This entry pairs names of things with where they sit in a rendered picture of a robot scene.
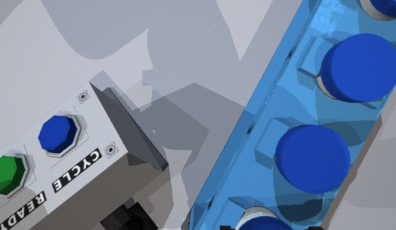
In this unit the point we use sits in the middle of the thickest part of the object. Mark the grey two-button control box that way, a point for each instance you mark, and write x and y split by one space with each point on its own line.
77 166

